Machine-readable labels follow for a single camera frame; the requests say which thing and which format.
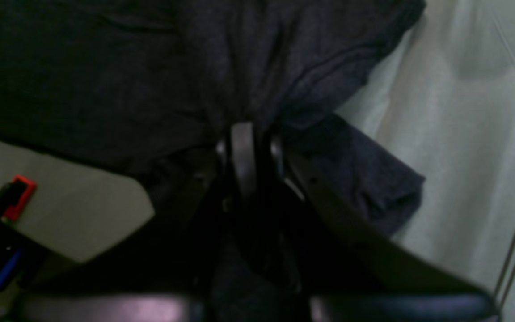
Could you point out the dark grey t-shirt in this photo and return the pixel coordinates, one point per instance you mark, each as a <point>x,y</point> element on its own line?
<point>147,88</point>

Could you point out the middle red black clamp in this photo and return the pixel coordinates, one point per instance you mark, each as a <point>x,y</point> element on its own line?
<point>18,254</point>

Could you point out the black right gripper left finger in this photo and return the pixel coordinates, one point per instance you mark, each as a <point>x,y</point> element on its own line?
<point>169,263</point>

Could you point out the light green table cloth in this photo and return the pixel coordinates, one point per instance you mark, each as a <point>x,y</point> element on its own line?
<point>442,103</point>

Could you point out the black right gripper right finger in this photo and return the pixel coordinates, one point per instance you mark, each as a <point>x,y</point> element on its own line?
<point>338,254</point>

